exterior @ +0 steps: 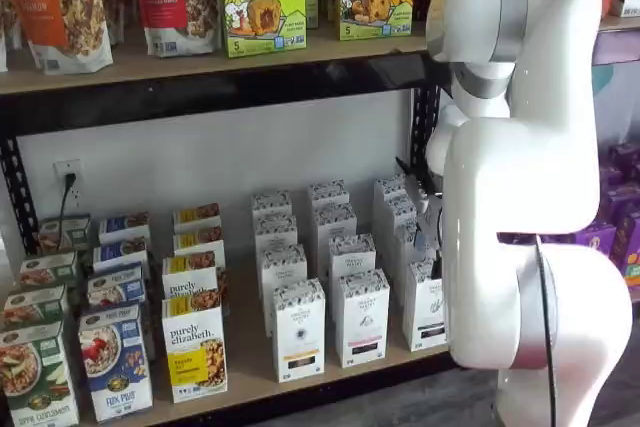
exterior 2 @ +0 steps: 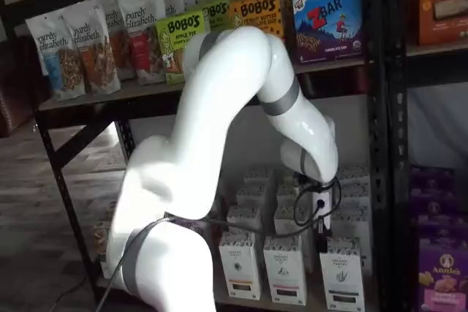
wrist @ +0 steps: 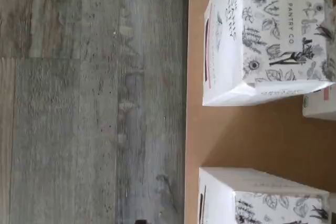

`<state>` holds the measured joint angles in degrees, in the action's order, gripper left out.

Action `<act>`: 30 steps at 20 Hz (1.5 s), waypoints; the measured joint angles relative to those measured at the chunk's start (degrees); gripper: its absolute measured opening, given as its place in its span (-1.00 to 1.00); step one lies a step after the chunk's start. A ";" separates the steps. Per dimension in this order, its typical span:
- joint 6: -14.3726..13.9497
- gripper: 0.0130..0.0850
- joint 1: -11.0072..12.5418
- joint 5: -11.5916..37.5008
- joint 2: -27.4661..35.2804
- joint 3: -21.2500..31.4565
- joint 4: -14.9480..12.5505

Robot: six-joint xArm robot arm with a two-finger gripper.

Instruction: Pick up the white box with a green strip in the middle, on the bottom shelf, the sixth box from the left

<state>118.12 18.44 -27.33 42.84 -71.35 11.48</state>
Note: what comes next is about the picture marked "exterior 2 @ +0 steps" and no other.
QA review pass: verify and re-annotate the black metal shelving rack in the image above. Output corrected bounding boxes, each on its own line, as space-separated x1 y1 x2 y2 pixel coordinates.
34 0 390 312
385 0 468 312

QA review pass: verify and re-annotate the white tea box green strip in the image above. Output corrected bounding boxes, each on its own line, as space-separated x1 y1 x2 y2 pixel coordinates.
330 212 372 277
333 183 371 216
319 236 362 310

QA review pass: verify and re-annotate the blue Z Bar box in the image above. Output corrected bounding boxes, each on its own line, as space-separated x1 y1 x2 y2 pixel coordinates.
291 0 367 65

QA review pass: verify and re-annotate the blue purely elizabeth granola bag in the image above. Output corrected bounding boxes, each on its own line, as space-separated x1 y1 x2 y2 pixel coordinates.
24 6 88 104

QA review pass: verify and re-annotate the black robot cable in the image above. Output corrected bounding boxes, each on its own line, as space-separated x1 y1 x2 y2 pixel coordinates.
94 175 343 312

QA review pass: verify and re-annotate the red purely elizabeth granola bag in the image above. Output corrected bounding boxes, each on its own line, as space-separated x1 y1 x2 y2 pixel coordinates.
116 0 168 85

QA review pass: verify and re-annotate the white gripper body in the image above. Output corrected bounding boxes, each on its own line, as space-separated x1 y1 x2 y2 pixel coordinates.
312 186 335 232

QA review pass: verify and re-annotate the yellow Bobo's peanut butter box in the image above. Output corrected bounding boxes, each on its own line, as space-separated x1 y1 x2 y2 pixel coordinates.
227 0 287 42

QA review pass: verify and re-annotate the white tea box yellow strip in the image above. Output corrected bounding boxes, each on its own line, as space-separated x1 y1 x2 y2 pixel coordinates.
226 203 263 235
235 185 265 208
218 230 263 301
244 167 276 189

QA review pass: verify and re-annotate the purple Annie's box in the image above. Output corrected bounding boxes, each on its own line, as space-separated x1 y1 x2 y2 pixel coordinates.
418 237 468 312
408 167 457 218
415 212 468 248

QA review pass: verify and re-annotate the white tea box pink strip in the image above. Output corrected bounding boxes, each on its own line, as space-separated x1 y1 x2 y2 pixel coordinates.
273 203 317 239
275 181 305 208
263 234 309 306

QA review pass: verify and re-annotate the orange purely elizabeth granola bag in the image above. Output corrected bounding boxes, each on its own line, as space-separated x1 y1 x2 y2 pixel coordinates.
103 1 137 82
64 0 122 96

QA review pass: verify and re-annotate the brown leather seat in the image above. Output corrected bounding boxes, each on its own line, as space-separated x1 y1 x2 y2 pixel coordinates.
0 37 49 138

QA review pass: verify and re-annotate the yellow purely elizabeth box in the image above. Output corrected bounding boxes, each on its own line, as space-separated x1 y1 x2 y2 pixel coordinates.
92 219 113 281

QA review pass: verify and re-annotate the green Bobo's apple pie box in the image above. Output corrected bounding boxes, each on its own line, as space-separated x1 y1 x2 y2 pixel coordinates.
198 0 235 34
154 9 206 85

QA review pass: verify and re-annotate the orange snack box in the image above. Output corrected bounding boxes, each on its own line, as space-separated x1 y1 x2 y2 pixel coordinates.
415 0 468 47

